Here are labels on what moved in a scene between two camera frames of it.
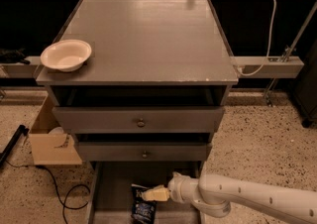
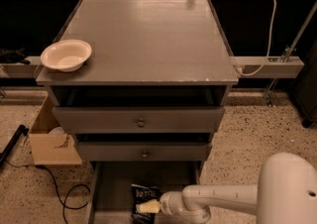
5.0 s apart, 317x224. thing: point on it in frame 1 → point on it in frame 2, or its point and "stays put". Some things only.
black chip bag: (143, 211) stays put
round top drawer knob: (141, 124) stays put
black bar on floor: (22, 130) stays put
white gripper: (178, 187) → (167, 202)
